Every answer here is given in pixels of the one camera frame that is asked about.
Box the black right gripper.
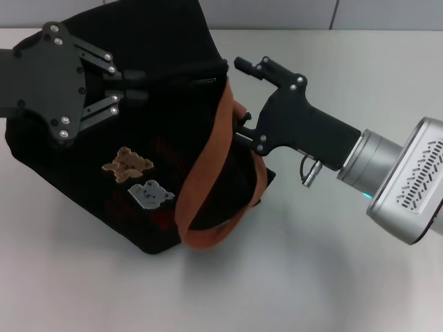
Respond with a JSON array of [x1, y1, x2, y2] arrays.
[[234, 55, 363, 172]]

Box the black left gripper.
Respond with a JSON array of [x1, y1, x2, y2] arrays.
[[0, 22, 150, 148]]

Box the black food bag orange handles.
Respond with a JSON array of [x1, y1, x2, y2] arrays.
[[5, 0, 278, 255]]

